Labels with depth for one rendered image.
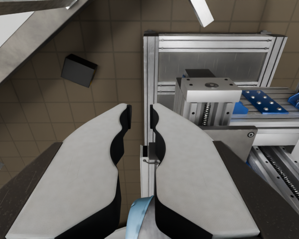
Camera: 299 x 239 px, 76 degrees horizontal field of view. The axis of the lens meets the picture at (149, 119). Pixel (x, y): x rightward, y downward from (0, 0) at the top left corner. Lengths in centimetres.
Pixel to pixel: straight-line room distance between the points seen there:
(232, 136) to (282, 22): 127
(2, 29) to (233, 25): 129
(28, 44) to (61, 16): 16
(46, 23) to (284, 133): 85
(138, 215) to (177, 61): 102
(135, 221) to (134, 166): 166
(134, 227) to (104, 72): 127
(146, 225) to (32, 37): 69
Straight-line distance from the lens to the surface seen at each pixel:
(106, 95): 160
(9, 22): 94
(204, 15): 59
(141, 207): 42
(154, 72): 128
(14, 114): 199
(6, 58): 90
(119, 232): 283
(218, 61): 134
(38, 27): 81
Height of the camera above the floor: 142
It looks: 57 degrees down
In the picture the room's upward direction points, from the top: 178 degrees clockwise
